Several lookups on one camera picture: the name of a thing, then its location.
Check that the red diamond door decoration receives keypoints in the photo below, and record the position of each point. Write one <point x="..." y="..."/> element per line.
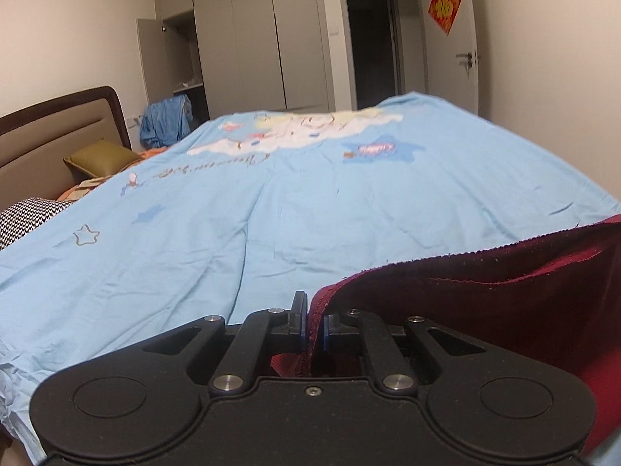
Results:
<point x="445" y="6"/>

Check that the black white houndstooth pillow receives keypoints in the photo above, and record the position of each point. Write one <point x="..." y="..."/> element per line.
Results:
<point x="29" y="218"/>

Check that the grey built-in wardrobe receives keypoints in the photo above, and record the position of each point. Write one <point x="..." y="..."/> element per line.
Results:
<point x="252" y="39"/>

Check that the brown padded bed headboard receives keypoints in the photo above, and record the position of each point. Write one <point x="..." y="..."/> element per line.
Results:
<point x="53" y="131"/>

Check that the dark doorway frame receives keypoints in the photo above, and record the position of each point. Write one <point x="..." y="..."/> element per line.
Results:
<point x="373" y="48"/>

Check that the open grey wardrobe door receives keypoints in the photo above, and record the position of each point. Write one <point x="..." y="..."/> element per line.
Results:
<point x="151" y="63"/>

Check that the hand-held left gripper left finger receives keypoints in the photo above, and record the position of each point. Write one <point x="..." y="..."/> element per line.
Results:
<point x="300" y="320"/>

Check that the white room door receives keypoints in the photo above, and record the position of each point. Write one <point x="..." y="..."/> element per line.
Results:
<point x="446" y="73"/>

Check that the blue clothes heap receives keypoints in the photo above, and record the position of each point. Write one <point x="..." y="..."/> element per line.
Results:
<point x="165" y="121"/>

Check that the light blue printed blanket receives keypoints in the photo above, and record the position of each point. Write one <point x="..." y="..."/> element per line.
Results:
<point x="218" y="233"/>

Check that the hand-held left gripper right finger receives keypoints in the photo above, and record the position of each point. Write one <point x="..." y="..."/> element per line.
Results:
<point x="339" y="332"/>

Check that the dark red long-sleeve shirt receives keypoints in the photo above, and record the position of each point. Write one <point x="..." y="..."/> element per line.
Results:
<point x="485" y="291"/>

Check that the olive green pillow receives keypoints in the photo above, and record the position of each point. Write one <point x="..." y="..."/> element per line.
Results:
<point x="99" y="158"/>

